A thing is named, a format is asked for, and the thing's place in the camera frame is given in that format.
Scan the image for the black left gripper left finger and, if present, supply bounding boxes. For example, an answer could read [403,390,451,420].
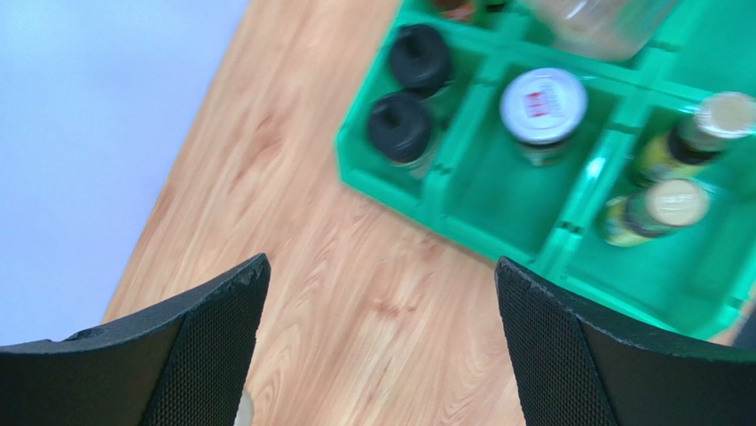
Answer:
[1,254,272,425]

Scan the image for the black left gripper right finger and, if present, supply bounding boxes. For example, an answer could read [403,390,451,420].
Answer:
[495,257,755,425]

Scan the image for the small yellow label oil bottle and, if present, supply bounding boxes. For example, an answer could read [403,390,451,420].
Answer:
[597,178,712,248]

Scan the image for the white lid sauce jar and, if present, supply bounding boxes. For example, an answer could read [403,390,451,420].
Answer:
[500,67,588,166]

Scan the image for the black lid jar white granules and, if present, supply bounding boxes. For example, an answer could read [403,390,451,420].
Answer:
[367,91,441,179]

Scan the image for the yellow-green lid sesame jar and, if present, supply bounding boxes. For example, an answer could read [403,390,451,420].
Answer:
[523,0,677,62]

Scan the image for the yellow cap green label bottle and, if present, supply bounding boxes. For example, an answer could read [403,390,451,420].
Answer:
[431,0,479,24]

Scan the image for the green plastic divided bin tray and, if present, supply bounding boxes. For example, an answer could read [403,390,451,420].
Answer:
[336,1,755,339]

